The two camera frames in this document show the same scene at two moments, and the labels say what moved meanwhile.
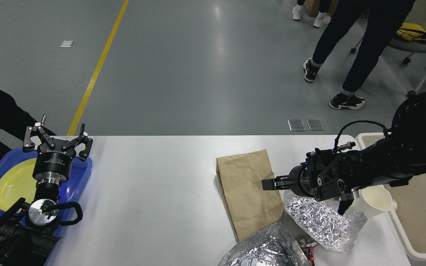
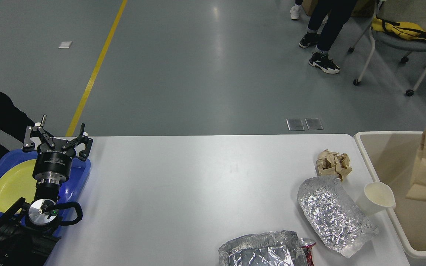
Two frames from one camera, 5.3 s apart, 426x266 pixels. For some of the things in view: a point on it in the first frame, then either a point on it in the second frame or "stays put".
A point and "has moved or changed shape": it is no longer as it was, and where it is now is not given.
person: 385,17 -> 340,12
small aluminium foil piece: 321,220 has moved or changed shape
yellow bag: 411,31 stays put
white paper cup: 373,200 stays put
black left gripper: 53,163 stays put
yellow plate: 17,182 stays put
